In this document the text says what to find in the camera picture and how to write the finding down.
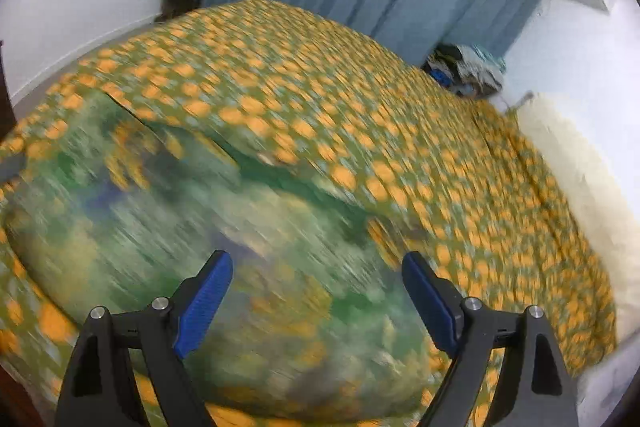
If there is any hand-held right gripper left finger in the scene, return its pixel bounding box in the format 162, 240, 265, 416
54, 250, 234, 427

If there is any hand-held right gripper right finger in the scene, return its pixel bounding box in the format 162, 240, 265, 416
401, 251, 580, 427

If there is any green landscape print jacket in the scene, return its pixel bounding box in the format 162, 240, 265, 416
2, 94, 451, 423

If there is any pile of clothes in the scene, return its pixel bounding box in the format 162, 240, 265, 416
422, 43, 507, 100

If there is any orange floral green bedspread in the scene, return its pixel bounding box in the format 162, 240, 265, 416
0, 0, 618, 427

